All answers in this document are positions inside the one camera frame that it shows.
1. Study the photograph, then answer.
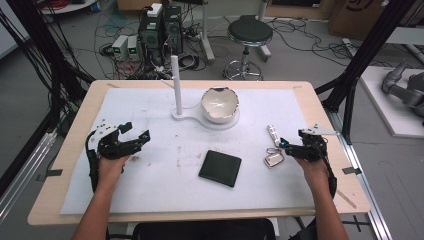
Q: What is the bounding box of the white table mat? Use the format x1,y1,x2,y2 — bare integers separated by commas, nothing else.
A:
59,87,316,216

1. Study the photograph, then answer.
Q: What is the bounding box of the black tape piece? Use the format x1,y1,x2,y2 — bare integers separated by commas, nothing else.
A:
341,165,363,176
35,168,64,183

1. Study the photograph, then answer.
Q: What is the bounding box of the person's left hand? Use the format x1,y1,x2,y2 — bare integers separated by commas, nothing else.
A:
96,154,132,188

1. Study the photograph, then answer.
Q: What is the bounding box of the white power strip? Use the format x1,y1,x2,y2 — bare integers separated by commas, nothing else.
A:
342,37,360,58

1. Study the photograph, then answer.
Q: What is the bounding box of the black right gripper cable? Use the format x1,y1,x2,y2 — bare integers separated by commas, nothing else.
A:
316,143,338,200

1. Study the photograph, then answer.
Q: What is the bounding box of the white stand with pole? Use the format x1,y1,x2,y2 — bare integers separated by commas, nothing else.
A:
170,54,241,132

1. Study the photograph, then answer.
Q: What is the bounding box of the black metal frame post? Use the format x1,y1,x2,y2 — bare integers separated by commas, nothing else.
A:
314,0,412,145
0,0,96,198

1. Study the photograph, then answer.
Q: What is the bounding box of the small white box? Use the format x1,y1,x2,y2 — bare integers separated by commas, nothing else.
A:
146,2,164,18

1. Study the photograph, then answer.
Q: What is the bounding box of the black computer tower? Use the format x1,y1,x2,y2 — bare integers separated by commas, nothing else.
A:
162,4,184,56
137,11,165,67

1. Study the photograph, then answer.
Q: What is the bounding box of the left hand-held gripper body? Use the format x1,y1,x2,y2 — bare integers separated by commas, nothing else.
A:
89,119,143,160

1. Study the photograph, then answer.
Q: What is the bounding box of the black floor cable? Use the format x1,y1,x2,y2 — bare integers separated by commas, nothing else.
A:
271,17,394,68

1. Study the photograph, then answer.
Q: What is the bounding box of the tangle of floor cables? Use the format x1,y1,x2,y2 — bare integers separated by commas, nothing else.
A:
93,13,208,81

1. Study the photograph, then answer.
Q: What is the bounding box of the aluminium rail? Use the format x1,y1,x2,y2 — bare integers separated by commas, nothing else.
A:
326,109,395,240
0,130,58,223

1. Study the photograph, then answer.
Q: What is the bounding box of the white base board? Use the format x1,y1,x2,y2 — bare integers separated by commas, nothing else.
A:
359,65,424,140

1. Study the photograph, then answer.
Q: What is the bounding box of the person's right hand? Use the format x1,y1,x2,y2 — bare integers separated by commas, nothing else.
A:
294,156,332,195

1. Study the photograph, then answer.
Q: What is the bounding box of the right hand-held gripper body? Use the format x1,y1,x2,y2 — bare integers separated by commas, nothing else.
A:
293,123,340,163

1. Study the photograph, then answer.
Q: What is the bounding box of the brown cardboard box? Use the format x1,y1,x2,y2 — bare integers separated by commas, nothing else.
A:
327,0,424,42

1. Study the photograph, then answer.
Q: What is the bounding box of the black round stool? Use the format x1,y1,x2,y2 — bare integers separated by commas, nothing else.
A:
222,14,274,82

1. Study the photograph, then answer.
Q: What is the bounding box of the black square wallet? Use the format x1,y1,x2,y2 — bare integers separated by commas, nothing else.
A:
198,149,243,188

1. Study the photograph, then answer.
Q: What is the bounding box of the white ceramic bowl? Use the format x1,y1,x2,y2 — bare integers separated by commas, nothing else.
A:
200,86,240,124

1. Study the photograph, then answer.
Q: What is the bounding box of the grey power supply unit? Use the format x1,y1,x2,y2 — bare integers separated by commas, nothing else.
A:
126,34,141,62
111,34,130,60

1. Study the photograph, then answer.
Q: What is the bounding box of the silver keychain tag with ring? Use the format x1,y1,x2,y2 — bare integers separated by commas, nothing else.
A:
263,147,286,169

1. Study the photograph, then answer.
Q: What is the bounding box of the white desk leg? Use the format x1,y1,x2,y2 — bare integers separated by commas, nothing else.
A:
199,0,216,63
258,0,273,63

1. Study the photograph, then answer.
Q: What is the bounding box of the small white stick device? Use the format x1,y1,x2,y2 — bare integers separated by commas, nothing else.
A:
266,124,282,148

